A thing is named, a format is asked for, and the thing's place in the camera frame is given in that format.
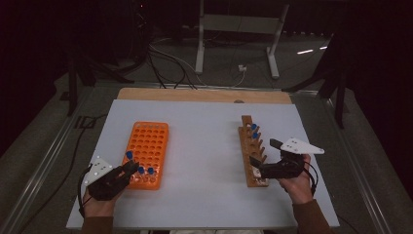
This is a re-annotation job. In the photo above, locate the bundle of black floor cables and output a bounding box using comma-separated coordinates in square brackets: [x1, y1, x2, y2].
[145, 42, 199, 91]

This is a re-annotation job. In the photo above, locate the person's left hand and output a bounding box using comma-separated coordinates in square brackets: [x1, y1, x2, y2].
[82, 188, 123, 219]

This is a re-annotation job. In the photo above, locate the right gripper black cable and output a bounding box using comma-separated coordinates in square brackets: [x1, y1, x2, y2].
[303, 160, 319, 197]

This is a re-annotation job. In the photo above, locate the orange plastic test tube rack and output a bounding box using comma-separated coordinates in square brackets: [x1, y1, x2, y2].
[121, 121, 170, 191]

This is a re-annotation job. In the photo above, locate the black tripod stand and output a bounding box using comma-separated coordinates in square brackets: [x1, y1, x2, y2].
[282, 30, 350, 130]
[64, 48, 134, 117]

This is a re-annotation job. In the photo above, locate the person's right hand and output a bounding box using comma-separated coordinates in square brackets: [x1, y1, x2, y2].
[278, 154, 315, 206]

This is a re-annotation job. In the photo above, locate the black floor cable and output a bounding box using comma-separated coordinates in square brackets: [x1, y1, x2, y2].
[18, 113, 108, 234]

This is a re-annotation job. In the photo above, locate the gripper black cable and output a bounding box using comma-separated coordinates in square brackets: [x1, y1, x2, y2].
[303, 160, 319, 197]
[77, 165, 94, 218]

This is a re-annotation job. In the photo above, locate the white plug with cable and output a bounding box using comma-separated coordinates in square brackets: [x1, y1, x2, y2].
[231, 63, 248, 88]

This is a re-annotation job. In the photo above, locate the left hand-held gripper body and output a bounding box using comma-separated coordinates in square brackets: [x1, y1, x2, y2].
[83, 155, 131, 202]

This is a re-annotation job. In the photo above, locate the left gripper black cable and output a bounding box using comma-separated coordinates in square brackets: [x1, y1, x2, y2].
[77, 165, 94, 218]

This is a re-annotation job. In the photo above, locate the white metal stand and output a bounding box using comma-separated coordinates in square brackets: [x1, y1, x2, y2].
[195, 0, 290, 80]

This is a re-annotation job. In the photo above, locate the white board sheet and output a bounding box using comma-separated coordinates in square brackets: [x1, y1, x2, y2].
[66, 98, 340, 230]

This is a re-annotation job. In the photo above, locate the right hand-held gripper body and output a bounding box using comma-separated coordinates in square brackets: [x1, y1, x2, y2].
[267, 137, 325, 180]

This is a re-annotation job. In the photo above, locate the wooden peg test tube rack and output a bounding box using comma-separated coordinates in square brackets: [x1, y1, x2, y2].
[238, 114, 271, 188]

